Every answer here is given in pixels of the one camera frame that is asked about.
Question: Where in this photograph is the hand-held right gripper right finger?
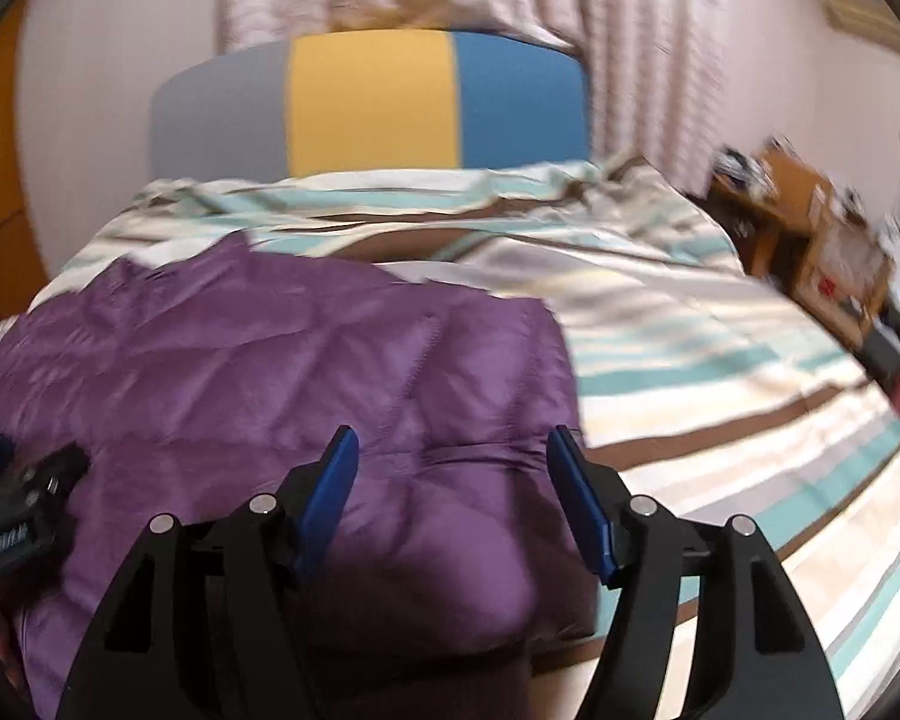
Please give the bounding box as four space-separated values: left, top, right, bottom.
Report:
546 425 845 720

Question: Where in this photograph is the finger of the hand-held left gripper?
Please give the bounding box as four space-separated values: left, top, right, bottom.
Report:
19 444 89 512

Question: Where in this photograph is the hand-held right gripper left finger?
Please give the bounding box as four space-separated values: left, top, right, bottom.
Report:
56 425 361 720

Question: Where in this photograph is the purple quilted down jacket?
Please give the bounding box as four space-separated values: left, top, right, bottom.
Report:
0 234 601 720

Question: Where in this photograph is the striped bed cover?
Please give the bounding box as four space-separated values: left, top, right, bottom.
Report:
0 154 900 720

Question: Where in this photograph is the orange wooden door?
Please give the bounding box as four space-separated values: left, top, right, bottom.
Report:
0 0 51 332

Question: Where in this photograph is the wooden cane chair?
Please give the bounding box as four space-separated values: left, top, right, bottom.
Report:
791 210 897 351

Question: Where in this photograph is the wooden desk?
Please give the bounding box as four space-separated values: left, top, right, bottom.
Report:
709 146 833 276

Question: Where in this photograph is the grey yellow blue headboard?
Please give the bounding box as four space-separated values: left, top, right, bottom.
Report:
148 28 592 181

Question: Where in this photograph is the white patterned curtain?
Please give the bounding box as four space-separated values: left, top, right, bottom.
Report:
221 0 728 166

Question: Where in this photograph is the wall air conditioner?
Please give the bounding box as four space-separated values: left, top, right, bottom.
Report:
825 0 900 55

